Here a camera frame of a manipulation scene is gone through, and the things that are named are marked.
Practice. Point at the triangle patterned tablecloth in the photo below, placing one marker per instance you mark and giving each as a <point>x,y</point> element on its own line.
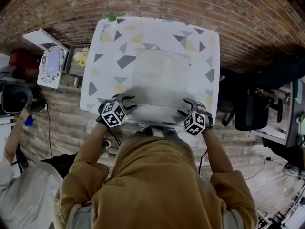
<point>104,75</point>

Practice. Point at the person's right forearm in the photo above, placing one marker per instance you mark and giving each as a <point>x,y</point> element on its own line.
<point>218,151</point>

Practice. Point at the white cloth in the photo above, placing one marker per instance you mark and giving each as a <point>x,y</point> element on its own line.
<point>162,77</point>

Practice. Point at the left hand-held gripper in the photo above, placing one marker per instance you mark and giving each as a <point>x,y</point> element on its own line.
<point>112,116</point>

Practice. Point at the red box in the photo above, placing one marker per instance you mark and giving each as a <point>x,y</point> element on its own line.
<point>23,58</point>

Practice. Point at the black office chair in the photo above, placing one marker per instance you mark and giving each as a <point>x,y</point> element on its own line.
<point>252,111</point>

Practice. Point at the person's right hand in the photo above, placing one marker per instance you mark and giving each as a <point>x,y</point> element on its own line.
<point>209,119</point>

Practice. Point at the yellow cloth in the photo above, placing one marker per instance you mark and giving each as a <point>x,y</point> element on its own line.
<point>82,56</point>

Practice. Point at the patterned white box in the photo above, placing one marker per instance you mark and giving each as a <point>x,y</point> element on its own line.
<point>51,65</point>

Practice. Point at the small green plant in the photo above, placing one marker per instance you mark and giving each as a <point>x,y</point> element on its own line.
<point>112,17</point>

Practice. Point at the blue object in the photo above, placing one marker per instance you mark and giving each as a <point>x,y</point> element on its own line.
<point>29,121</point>

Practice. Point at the black fabric bundle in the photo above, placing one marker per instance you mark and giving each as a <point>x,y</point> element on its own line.
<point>283,70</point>

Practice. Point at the person's left shoe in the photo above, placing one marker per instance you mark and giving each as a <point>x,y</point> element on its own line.
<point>147,130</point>

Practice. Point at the white box lid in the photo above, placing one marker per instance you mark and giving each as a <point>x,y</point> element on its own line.
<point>40,38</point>

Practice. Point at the person's mustard shirt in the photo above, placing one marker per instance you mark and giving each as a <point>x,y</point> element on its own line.
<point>155,187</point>

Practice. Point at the grey tray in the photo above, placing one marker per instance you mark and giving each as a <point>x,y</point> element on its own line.
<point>71,63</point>

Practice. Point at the person's left hand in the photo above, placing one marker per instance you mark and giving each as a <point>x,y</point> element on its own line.
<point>100,121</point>

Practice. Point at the person's left forearm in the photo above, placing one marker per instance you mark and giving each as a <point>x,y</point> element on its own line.
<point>94,144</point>

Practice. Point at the person's right shoe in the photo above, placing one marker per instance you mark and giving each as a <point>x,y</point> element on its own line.
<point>170,132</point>

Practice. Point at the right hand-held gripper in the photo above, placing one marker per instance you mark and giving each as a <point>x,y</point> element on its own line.
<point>194,124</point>

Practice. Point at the person's shoe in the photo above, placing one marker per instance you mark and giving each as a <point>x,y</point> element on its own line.
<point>170,132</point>
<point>147,130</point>

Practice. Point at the grey desk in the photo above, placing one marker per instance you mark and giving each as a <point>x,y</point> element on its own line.
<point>294,113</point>

